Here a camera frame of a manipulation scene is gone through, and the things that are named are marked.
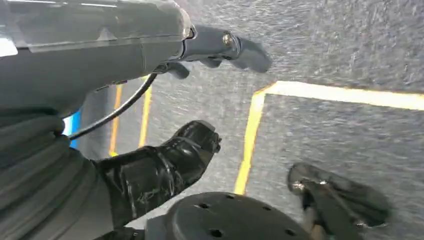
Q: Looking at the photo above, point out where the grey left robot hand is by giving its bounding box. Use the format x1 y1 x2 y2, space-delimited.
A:
0 0 273 230

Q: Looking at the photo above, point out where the blue metal shelf rack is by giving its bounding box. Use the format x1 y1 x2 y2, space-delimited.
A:
62 110 82 150

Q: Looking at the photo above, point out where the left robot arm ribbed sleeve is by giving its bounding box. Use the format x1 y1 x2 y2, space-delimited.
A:
0 110 115 240

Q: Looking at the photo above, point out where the yellow floor tape square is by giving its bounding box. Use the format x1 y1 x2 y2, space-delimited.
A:
233 80 424 196

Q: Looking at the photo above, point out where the black robot leg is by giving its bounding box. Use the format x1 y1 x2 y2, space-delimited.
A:
99 191 314 240

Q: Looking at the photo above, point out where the black cable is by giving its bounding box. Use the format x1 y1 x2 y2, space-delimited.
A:
67 72 159 141

